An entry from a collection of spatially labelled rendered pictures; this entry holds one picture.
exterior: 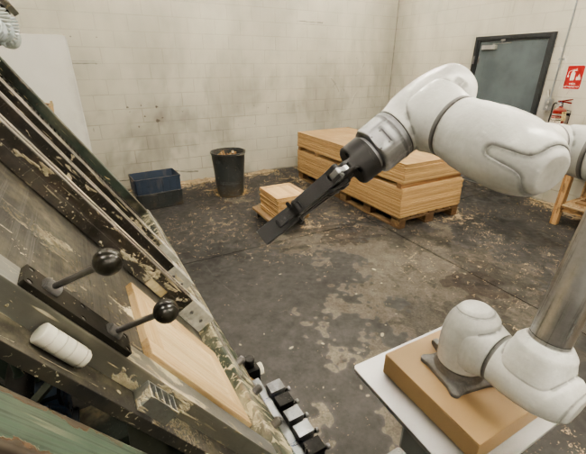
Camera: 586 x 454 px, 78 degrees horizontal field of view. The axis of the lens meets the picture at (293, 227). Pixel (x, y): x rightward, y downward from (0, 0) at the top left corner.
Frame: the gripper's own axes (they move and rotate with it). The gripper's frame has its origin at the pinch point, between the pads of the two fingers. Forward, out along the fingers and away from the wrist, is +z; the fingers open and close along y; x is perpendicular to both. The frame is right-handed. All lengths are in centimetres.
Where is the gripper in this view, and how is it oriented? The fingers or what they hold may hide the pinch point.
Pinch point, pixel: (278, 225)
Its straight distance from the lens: 62.7
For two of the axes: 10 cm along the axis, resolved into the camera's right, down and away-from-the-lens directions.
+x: 6.2, 7.8, -1.3
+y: -0.7, -1.1, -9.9
